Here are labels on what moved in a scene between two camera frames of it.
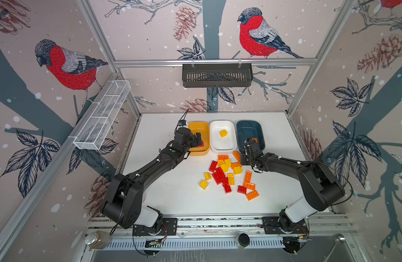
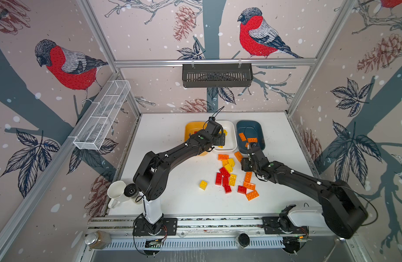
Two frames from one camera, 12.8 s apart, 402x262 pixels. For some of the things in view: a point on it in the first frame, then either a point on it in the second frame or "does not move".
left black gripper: x=195 y=143 → x=220 y=141
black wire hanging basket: x=217 y=75 does not move
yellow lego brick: x=231 y=179 does not move
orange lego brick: x=249 y=185 does not move
